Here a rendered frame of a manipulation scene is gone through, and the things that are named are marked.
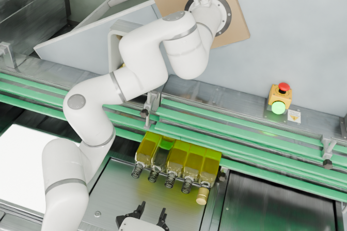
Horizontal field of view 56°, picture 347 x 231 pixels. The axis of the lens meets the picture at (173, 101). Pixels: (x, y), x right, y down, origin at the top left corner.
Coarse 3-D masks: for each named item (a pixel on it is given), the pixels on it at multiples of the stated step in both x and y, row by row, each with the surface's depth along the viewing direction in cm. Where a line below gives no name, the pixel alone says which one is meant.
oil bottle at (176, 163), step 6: (180, 144) 116; (186, 144) 117; (174, 150) 114; (180, 150) 114; (186, 150) 115; (174, 156) 112; (180, 156) 112; (186, 156) 113; (168, 162) 110; (174, 162) 110; (180, 162) 110; (168, 168) 109; (174, 168) 109; (180, 168) 109; (180, 174) 110
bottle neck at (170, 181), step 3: (171, 171) 109; (168, 174) 109; (171, 174) 108; (174, 174) 108; (168, 177) 107; (171, 177) 107; (174, 177) 108; (168, 180) 106; (171, 180) 106; (174, 180) 107; (165, 183) 106; (168, 183) 105; (171, 183) 106; (165, 186) 107; (168, 186) 107; (171, 186) 106
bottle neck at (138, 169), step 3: (138, 162) 111; (138, 165) 110; (141, 165) 110; (135, 168) 109; (138, 168) 109; (141, 168) 110; (135, 171) 108; (138, 171) 108; (141, 171) 110; (132, 174) 108; (135, 174) 110; (138, 174) 108; (135, 177) 109; (138, 177) 108
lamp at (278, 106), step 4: (272, 104) 113; (276, 104) 111; (280, 104) 110; (284, 104) 111; (272, 108) 112; (276, 108) 111; (280, 108) 110; (284, 108) 110; (276, 112) 112; (280, 112) 111
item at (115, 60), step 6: (114, 30) 112; (108, 36) 113; (114, 36) 116; (108, 42) 115; (114, 42) 118; (108, 48) 117; (114, 48) 119; (108, 54) 118; (114, 54) 121; (120, 54) 126; (108, 60) 120; (114, 60) 122; (120, 60) 128; (114, 66) 124; (120, 66) 129
